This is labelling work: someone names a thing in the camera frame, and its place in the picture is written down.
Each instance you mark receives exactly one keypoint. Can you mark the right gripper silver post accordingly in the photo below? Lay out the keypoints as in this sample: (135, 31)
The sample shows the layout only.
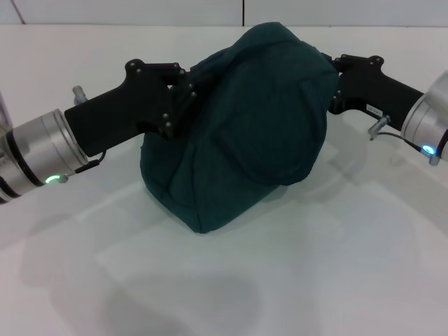
(378, 126)

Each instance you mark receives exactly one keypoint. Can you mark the dark teal insulated bag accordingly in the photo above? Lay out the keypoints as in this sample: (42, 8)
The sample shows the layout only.
(245, 133)

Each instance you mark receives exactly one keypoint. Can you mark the left gripper silver post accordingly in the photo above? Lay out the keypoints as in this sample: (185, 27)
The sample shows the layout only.
(80, 94)

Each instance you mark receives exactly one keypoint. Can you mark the gripper silver post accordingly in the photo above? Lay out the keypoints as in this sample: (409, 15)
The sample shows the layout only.
(80, 94)
(378, 126)

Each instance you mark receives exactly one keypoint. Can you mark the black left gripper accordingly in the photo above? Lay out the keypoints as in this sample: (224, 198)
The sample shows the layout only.
(129, 105)

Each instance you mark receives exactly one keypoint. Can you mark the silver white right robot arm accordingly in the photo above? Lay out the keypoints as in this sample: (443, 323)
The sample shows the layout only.
(427, 122)

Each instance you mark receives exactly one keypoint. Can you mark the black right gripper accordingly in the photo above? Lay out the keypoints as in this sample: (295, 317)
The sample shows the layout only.
(378, 91)

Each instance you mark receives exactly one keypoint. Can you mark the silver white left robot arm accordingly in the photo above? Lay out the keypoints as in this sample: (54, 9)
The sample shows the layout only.
(38, 157)

